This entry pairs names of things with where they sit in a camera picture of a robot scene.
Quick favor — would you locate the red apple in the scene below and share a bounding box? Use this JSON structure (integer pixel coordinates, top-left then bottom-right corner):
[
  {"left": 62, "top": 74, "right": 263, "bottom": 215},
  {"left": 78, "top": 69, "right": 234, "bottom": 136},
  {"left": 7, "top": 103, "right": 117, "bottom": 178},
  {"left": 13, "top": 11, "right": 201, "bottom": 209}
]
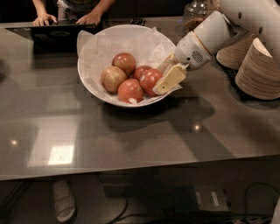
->
[
  {"left": 112, "top": 52, "right": 137, "bottom": 76},
  {"left": 140, "top": 68, "right": 163, "bottom": 97},
  {"left": 117, "top": 79, "right": 144, "bottom": 104}
]

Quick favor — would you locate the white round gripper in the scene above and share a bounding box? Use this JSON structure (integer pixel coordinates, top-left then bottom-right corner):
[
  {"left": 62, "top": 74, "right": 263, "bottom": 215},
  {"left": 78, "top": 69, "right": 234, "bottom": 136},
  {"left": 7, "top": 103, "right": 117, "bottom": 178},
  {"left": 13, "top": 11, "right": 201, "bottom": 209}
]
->
[{"left": 152, "top": 31, "right": 212, "bottom": 95}]

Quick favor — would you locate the red apple middle hidden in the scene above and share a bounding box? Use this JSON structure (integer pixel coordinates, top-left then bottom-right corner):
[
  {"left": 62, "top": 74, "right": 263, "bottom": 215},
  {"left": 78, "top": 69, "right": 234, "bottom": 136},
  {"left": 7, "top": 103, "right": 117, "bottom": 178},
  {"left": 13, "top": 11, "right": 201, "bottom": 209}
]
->
[{"left": 133, "top": 66, "right": 151, "bottom": 81}]

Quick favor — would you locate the white paper liner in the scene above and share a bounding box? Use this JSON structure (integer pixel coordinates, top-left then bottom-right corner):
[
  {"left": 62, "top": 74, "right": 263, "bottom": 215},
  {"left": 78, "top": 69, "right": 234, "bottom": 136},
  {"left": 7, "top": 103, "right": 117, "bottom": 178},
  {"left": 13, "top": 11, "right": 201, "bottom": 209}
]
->
[{"left": 76, "top": 26, "right": 184, "bottom": 105}]

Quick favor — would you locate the yellowish apple left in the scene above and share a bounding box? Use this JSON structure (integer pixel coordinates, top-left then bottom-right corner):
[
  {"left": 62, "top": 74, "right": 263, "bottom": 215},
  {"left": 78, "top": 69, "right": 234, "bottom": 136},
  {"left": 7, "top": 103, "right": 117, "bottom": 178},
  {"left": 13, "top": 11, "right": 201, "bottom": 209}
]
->
[{"left": 101, "top": 66, "right": 127, "bottom": 94}]

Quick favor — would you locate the black cable on floor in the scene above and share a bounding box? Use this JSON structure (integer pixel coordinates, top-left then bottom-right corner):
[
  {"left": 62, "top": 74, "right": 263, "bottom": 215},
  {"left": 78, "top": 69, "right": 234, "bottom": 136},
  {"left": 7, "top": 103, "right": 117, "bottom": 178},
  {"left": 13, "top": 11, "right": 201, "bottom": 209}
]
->
[{"left": 108, "top": 182, "right": 280, "bottom": 224}]

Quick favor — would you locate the black tray mat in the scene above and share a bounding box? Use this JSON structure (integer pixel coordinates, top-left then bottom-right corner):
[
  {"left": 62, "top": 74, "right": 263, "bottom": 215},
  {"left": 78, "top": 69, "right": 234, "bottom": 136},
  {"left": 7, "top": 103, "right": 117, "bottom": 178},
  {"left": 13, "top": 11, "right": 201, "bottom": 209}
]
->
[{"left": 216, "top": 60, "right": 280, "bottom": 103}]

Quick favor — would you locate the person's right forearm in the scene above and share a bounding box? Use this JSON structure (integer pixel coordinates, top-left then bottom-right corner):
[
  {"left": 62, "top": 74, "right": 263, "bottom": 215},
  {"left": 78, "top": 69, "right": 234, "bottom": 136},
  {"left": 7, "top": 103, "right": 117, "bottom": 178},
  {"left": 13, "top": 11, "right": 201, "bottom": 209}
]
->
[{"left": 32, "top": 0, "right": 47, "bottom": 16}]

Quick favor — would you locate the person's right hand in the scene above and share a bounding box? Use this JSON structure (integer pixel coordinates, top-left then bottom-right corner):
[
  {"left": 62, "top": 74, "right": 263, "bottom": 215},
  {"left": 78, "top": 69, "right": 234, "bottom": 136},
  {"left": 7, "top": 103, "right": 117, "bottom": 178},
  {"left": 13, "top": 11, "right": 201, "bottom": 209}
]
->
[{"left": 32, "top": 13, "right": 58, "bottom": 26}]

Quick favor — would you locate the white bowl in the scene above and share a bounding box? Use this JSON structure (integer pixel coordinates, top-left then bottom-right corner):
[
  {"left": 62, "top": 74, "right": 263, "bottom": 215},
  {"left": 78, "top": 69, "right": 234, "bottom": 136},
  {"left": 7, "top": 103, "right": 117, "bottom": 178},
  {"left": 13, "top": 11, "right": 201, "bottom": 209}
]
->
[{"left": 76, "top": 24, "right": 183, "bottom": 109}]

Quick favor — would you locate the back paper plate stack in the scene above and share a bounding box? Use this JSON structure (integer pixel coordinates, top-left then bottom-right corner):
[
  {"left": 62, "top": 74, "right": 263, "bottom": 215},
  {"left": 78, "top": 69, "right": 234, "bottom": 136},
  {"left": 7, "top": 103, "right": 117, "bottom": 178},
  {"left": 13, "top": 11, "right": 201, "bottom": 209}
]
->
[{"left": 216, "top": 34, "right": 256, "bottom": 70}]

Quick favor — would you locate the person's left hand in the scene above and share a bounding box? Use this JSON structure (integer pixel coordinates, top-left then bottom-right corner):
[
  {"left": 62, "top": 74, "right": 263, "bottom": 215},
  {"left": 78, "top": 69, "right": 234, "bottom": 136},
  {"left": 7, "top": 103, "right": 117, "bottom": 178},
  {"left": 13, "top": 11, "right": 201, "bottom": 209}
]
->
[{"left": 76, "top": 13, "right": 101, "bottom": 25}]

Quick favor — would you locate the white slipper under table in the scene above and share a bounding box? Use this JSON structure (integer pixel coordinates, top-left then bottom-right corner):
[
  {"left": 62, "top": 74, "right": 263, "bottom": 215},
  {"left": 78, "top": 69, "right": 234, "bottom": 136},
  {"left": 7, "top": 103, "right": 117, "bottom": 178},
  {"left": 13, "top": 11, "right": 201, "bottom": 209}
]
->
[{"left": 53, "top": 180, "right": 76, "bottom": 223}]

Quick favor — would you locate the dark box under table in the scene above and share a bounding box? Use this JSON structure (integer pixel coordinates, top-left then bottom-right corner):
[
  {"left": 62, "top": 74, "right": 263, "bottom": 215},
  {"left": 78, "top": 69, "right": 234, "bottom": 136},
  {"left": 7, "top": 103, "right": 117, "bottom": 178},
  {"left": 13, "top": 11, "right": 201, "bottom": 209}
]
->
[{"left": 171, "top": 185, "right": 232, "bottom": 215}]

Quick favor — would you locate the paper plate stack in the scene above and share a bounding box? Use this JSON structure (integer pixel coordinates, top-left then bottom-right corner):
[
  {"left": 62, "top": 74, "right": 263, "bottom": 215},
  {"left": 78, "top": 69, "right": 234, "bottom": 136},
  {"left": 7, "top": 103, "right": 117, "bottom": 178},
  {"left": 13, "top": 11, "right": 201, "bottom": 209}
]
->
[
  {"left": 216, "top": 34, "right": 256, "bottom": 70},
  {"left": 235, "top": 38, "right": 280, "bottom": 100}
]

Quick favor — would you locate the front paper plate stack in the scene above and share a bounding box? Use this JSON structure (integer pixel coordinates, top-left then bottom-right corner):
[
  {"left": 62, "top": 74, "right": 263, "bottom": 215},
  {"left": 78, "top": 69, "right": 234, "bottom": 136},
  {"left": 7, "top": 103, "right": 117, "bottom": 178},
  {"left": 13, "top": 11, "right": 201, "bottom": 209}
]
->
[{"left": 235, "top": 38, "right": 280, "bottom": 100}]

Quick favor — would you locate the black laptop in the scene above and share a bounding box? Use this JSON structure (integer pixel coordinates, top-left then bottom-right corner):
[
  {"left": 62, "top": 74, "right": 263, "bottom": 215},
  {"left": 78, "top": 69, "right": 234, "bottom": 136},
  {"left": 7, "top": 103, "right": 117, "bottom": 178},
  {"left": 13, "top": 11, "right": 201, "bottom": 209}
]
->
[{"left": 8, "top": 24, "right": 102, "bottom": 52}]

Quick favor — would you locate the person's left forearm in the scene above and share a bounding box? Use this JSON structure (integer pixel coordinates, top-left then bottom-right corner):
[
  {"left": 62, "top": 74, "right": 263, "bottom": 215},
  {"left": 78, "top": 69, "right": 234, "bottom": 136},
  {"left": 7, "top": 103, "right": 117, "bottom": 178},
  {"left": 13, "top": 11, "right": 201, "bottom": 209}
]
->
[{"left": 91, "top": 0, "right": 116, "bottom": 17}]

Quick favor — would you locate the glass jar with grains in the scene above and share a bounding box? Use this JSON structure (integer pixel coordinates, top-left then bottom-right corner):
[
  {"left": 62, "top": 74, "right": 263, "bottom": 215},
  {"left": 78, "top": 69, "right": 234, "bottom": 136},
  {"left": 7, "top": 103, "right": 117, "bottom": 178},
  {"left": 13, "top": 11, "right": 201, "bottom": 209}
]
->
[{"left": 183, "top": 0, "right": 221, "bottom": 32}]

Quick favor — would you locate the red apple back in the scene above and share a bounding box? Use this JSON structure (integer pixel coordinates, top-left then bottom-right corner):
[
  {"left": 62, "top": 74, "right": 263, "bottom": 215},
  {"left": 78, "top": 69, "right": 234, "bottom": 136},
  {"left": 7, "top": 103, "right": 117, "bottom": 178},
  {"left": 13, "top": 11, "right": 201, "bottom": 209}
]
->
[{"left": 112, "top": 52, "right": 137, "bottom": 76}]

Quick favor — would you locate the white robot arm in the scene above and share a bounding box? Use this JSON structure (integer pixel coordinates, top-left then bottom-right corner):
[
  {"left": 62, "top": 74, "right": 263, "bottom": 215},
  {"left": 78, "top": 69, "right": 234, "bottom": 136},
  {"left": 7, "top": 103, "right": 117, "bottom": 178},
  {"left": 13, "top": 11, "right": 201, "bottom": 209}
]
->
[{"left": 153, "top": 0, "right": 280, "bottom": 95}]

